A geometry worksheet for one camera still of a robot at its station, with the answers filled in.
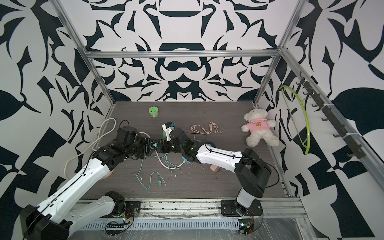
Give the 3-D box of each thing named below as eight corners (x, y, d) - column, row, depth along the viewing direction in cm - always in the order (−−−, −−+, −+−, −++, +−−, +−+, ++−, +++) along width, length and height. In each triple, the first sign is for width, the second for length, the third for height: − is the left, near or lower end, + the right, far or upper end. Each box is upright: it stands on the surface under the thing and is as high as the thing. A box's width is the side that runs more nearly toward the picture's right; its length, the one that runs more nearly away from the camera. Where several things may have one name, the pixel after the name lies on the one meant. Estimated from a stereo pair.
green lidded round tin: (149, 117, 112) (147, 113, 108) (151, 110, 117) (149, 105, 113) (158, 117, 112) (156, 113, 108) (159, 110, 117) (158, 105, 113)
